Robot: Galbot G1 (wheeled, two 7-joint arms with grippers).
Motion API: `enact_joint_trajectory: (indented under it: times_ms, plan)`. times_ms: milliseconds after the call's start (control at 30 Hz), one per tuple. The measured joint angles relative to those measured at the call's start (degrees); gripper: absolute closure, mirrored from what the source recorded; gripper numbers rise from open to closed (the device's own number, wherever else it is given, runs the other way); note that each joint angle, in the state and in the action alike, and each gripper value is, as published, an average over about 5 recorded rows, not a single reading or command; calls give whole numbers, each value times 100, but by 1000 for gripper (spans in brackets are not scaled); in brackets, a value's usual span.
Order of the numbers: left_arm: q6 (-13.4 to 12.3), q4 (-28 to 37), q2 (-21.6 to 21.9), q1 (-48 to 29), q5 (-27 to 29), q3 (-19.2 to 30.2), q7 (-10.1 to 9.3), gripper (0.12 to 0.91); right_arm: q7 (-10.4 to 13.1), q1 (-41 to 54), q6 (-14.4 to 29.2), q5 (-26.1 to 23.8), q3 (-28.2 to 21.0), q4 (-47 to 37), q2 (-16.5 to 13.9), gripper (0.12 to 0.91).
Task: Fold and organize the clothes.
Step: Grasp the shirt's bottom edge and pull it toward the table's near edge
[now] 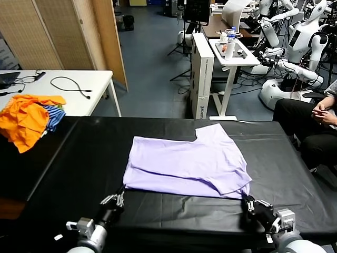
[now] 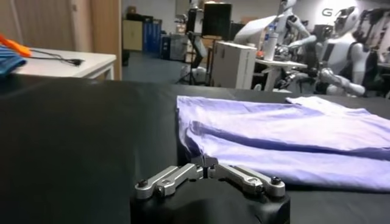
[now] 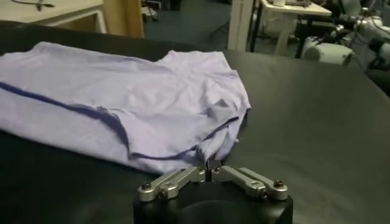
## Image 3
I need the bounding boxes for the tall white cardboard box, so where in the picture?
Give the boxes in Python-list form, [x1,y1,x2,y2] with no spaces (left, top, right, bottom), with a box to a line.
[227,0,260,52]

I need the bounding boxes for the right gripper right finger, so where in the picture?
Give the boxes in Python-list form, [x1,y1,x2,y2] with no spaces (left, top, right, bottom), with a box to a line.
[210,159,289,201]

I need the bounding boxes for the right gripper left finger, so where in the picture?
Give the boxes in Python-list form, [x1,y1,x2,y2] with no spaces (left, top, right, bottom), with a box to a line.
[137,159,211,203]

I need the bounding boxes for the lavender t-shirt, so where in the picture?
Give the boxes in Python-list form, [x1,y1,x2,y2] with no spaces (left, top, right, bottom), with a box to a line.
[0,41,252,175]

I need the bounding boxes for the black plastic table sheet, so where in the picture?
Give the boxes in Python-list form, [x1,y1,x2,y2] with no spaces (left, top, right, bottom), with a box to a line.
[0,19,390,224]

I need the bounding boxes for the white rectangular table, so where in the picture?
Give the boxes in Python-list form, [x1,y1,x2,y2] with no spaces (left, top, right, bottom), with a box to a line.
[0,0,107,34]

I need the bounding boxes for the wooden folding partition screen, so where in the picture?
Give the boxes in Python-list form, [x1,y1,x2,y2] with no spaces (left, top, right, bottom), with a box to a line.
[102,0,144,39]

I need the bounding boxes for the white standing desk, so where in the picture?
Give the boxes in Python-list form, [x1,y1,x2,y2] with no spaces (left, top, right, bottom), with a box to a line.
[249,0,333,57]

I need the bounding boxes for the large white humanoid robot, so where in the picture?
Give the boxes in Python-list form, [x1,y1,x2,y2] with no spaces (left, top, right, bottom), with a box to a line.
[300,0,390,72]

